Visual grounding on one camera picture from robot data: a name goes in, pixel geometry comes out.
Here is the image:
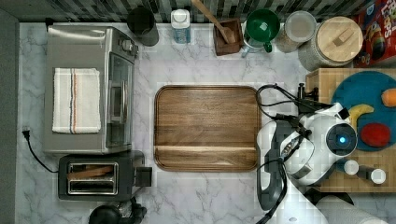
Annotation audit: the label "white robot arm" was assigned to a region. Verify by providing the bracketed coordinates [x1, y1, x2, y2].
[256, 103, 358, 224]

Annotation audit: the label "wooden cutting board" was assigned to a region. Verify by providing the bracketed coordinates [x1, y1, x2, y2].
[154, 85, 262, 172]

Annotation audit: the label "dark wooden utensil box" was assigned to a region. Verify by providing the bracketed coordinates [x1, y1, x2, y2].
[212, 17, 245, 57]

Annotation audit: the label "wooden spoon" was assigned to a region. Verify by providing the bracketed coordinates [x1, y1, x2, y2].
[191, 0, 236, 44]

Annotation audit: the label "clear bottle white lid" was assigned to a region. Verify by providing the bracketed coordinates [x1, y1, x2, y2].
[171, 9, 191, 44]

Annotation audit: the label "black cup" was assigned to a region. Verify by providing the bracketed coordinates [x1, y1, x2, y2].
[127, 7, 159, 47]

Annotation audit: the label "black toaster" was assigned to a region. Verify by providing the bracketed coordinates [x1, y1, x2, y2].
[58, 150, 152, 202]

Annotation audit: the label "green funnel pitcher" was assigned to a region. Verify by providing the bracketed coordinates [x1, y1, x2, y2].
[242, 8, 280, 58]

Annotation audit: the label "stainless toaster oven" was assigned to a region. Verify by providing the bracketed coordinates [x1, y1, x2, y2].
[43, 25, 137, 154]

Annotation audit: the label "white striped dish towel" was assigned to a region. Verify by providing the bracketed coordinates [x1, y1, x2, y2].
[52, 68, 101, 134]

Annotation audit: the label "light wooden block counter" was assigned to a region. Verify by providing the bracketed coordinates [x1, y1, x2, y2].
[305, 68, 395, 192]

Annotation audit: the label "glass jar clear lid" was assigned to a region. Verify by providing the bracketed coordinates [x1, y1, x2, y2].
[276, 10, 317, 53]

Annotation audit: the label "yellow banana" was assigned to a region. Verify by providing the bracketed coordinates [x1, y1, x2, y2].
[348, 104, 375, 131]

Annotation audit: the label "jar with wooden lid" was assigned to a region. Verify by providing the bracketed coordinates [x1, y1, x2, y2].
[298, 16, 363, 71]

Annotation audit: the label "white-capped shaker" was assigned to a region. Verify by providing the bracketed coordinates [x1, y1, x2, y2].
[335, 159, 360, 175]
[357, 165, 387, 185]

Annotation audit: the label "blue round plate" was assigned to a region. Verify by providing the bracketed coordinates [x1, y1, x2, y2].
[331, 71, 396, 151]

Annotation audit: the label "paper towel roll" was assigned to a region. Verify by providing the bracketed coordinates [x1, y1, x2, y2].
[316, 195, 388, 224]

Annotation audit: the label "orange fruit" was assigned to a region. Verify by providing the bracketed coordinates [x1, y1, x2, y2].
[381, 88, 396, 107]

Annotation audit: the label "red cereal box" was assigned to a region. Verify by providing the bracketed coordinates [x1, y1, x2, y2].
[353, 0, 396, 68]

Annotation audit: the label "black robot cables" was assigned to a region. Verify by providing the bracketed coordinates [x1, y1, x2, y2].
[255, 82, 334, 224]

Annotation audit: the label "black power cable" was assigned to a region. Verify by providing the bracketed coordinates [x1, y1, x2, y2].
[21, 126, 60, 174]

